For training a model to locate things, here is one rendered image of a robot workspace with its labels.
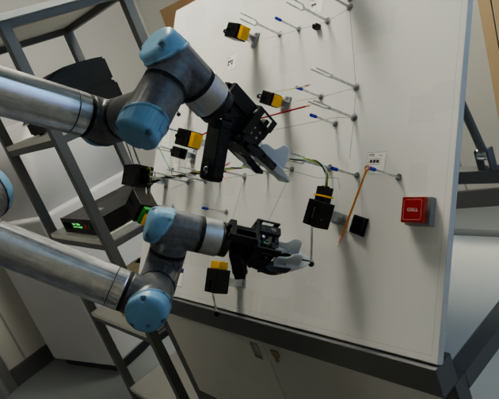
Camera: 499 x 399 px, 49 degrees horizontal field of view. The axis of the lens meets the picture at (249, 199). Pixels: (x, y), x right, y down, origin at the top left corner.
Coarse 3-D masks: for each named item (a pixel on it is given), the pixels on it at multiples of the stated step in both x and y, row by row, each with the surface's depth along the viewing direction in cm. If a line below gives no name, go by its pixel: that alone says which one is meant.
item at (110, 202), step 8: (112, 192) 230; (120, 192) 223; (128, 192) 217; (96, 200) 227; (104, 200) 220; (112, 200) 214; (120, 200) 208; (80, 208) 223; (104, 208) 206; (112, 208) 200; (120, 208) 198; (64, 216) 220; (72, 216) 214; (80, 216) 208; (104, 216) 194; (112, 216) 196; (120, 216) 198; (128, 216) 200; (64, 224) 218; (72, 224) 211; (80, 224) 204; (88, 224) 198; (112, 224) 196; (120, 224) 198; (72, 232) 216; (80, 232) 209; (88, 232) 202
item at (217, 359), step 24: (192, 336) 183; (216, 336) 169; (240, 336) 157; (192, 360) 193; (216, 360) 177; (240, 360) 164; (264, 360) 153; (216, 384) 187; (240, 384) 173; (264, 384) 160
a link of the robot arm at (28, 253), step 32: (0, 224) 93; (0, 256) 92; (32, 256) 92; (64, 256) 94; (64, 288) 94; (96, 288) 94; (128, 288) 95; (160, 288) 97; (128, 320) 94; (160, 320) 94
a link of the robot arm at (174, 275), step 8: (152, 256) 107; (160, 256) 106; (184, 256) 108; (144, 264) 109; (152, 264) 106; (160, 264) 106; (168, 264) 106; (176, 264) 107; (144, 272) 103; (168, 272) 104; (176, 272) 108; (176, 280) 106
